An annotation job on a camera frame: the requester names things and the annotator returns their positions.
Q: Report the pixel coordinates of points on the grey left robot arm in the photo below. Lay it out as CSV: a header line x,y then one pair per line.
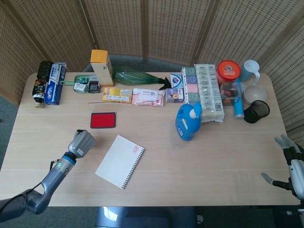
x,y
52,183

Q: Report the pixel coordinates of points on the red ink pad clear lid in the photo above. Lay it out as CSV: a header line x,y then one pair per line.
x,y
103,120

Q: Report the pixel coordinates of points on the dark drink bottle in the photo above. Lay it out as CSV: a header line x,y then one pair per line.
x,y
40,85

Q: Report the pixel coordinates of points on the yellow flat cardboard box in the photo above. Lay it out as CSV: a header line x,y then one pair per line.
x,y
117,95

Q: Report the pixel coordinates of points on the blue detergent pump bottle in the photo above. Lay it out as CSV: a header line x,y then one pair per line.
x,y
187,126

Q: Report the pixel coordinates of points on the green plastic bottle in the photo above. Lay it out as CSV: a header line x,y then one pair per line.
x,y
133,77

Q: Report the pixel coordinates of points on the black stapler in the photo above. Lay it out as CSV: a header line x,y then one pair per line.
x,y
93,85

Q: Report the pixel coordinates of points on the white and blue soap box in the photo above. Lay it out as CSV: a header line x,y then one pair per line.
x,y
176,80

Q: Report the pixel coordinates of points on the white lined spiral notebook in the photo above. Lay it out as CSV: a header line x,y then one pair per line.
x,y
120,161

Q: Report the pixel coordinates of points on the light blue mug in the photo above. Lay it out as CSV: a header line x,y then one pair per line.
x,y
249,70

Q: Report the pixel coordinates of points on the clear plastic snack box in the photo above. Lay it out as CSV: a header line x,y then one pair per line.
x,y
228,93

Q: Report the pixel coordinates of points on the blue cylinder tube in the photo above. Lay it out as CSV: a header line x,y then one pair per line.
x,y
238,104

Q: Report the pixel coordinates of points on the long white plastic pack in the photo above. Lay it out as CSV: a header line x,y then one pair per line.
x,y
210,95

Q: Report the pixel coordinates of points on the tall cream carton orange top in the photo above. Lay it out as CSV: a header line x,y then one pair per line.
x,y
101,66

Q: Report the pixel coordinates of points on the orange lidded snack jar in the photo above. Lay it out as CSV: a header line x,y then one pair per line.
x,y
228,70

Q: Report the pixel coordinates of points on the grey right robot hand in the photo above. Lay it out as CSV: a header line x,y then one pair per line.
x,y
297,173

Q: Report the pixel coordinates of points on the small purple box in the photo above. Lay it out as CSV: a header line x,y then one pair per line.
x,y
174,95

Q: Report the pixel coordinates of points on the dark robot torso base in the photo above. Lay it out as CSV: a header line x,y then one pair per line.
x,y
142,217

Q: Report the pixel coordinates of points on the beige bowl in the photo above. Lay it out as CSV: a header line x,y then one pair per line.
x,y
255,93

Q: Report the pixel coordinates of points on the wooden perforated folding screen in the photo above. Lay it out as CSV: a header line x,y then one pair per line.
x,y
166,23

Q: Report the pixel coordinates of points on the pink wet wipes pack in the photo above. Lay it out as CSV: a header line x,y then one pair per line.
x,y
147,97

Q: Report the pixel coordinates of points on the small white green box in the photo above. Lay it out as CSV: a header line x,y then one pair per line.
x,y
80,88

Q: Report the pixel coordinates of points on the multicolour tissue pack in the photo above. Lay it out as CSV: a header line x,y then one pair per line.
x,y
190,85

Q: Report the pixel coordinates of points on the black mesh pen cup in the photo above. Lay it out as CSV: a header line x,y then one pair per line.
x,y
259,111

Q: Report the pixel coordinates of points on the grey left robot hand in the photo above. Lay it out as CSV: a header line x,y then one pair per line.
x,y
82,143

